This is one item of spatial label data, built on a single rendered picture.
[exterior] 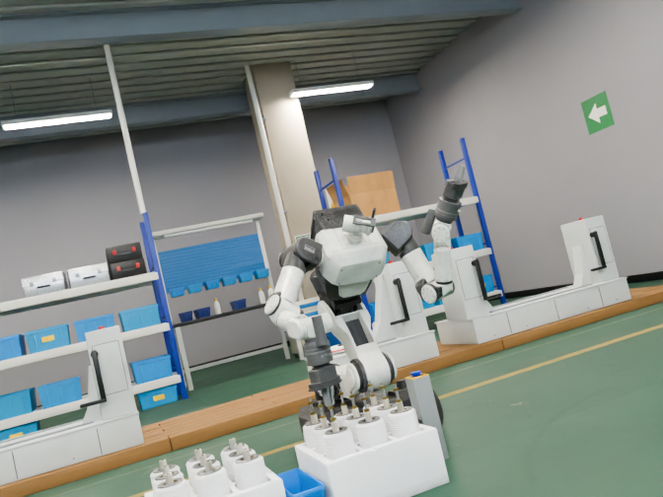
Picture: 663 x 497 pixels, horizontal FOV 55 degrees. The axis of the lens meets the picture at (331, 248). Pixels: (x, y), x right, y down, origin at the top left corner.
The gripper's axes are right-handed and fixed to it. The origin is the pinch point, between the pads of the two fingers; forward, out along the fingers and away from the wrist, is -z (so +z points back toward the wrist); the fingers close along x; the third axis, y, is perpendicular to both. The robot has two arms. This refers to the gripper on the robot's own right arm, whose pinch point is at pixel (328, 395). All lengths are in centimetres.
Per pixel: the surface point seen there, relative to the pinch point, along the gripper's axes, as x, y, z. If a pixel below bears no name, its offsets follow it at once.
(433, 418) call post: 44.5, -2.8, -21.2
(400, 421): 17.3, -12.0, -13.9
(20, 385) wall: 156, 848, 5
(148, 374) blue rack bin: 158, 448, -6
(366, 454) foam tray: 1.9, -9.4, -19.3
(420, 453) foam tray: 18.3, -16.8, -24.5
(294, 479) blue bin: -1.8, 25.8, -28.0
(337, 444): -3.5, -3.4, -14.5
